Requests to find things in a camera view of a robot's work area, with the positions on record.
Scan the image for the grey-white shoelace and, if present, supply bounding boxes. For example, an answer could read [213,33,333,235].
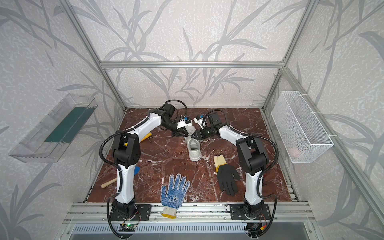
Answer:
[185,135,201,144]

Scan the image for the white leather sneaker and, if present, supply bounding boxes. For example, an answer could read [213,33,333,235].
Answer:
[186,126,202,162]

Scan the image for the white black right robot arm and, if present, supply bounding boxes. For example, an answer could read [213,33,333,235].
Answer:
[192,110,279,207]

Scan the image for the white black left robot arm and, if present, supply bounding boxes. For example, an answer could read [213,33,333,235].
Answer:
[99,103,192,211]

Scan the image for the yellow plastic spatula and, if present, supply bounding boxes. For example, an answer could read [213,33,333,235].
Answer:
[124,132,152,146]

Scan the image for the black yellow work glove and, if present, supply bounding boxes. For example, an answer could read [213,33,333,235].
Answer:
[214,155,241,196]

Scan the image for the blue dotted knit glove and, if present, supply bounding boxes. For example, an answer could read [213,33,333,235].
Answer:
[161,174,191,219]

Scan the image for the pink object in basket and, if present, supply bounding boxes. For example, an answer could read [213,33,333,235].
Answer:
[289,147,303,159]

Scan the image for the right wiring connector board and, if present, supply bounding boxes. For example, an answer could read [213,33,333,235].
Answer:
[244,223,267,234]

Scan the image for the green lit circuit board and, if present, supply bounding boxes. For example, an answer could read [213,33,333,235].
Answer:
[118,223,138,233]

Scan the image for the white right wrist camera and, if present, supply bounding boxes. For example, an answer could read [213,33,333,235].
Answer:
[194,115,207,129]

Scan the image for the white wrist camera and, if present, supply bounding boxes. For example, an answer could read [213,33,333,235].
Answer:
[177,117,193,129]
[194,115,207,129]

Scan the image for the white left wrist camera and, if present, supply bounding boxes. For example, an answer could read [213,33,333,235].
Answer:
[177,117,193,129]

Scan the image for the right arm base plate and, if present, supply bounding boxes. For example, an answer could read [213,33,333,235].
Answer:
[227,203,273,221]

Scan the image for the white wire mesh basket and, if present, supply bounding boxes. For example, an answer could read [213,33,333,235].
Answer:
[271,91,334,164]

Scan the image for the wooden handled brush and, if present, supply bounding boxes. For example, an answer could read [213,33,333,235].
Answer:
[101,178,118,189]

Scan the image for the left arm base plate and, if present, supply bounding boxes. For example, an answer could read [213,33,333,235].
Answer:
[110,204,152,221]

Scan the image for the clear plastic wall bin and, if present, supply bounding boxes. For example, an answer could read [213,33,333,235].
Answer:
[9,94,98,163]

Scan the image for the aluminium frame profiles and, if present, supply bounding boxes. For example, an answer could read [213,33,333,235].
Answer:
[56,0,384,240]

